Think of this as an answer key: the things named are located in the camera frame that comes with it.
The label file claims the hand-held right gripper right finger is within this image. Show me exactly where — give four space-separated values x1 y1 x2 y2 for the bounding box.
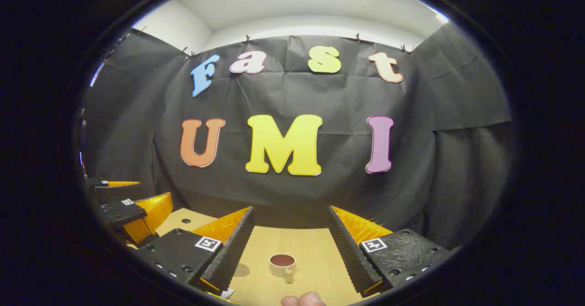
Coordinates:
327 205 457 297

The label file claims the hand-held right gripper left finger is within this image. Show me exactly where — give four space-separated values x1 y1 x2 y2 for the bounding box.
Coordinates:
135 206 255 297

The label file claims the beige cup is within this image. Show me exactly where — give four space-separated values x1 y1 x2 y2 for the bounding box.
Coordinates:
269 254 296 284

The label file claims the wooden desktop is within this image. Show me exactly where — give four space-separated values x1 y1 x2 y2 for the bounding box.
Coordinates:
155 208 366 306

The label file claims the black backdrop cloth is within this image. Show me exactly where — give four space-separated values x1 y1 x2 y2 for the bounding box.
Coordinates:
80 25 515 252

